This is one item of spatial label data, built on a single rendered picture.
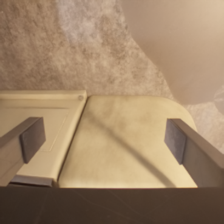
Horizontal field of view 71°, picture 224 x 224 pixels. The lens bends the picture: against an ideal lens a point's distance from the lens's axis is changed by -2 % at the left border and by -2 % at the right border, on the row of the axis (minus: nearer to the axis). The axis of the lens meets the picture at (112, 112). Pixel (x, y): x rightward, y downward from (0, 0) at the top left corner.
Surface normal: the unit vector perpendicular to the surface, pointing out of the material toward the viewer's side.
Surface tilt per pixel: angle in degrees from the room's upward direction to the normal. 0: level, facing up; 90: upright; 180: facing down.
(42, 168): 90
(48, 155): 90
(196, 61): 0
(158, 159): 90
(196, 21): 0
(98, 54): 0
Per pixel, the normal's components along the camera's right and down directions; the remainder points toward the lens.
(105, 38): -0.11, 0.65
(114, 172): -0.07, -0.76
